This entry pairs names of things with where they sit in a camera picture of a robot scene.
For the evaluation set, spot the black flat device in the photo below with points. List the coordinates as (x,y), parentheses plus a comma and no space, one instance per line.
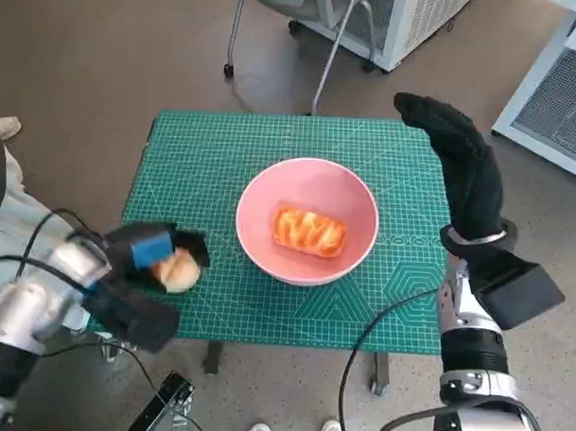
(163,400)

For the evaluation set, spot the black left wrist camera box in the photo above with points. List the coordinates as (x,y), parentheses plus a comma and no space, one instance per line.
(133,316)

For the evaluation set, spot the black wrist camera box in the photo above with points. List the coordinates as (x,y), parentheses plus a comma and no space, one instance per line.
(133,316)
(517,292)

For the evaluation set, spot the black table leg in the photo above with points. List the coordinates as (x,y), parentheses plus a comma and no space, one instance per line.
(381,372)
(118,346)
(213,357)

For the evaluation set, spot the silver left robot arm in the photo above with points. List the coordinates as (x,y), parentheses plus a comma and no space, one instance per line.
(24,310)

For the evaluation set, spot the pink bowl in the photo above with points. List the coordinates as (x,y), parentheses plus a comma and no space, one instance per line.
(317,183)

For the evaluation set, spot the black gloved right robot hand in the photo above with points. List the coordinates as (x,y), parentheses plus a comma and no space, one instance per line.
(474,174)

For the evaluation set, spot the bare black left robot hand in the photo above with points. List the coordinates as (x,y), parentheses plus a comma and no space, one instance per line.
(126,247)

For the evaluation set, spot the green cutting mat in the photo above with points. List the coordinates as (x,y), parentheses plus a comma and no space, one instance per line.
(265,314)

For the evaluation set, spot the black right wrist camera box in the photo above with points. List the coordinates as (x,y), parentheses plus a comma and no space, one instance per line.
(517,292)

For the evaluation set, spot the round toy bread bun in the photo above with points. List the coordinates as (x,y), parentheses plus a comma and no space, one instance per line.
(179,273)

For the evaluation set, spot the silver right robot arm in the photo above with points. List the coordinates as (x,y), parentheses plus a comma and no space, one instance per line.
(473,345)

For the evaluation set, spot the person's beige shoe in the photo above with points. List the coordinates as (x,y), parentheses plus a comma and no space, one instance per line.
(6,127)

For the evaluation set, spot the long braided toy bread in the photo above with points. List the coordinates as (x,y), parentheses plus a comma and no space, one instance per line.
(308,230)

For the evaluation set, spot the white air unit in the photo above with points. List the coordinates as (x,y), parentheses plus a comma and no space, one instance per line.
(418,21)

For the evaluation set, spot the person's leg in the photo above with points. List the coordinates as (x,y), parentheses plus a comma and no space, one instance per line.
(18,206)

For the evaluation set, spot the white cabinet with vent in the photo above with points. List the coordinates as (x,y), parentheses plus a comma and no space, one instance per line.
(524,96)

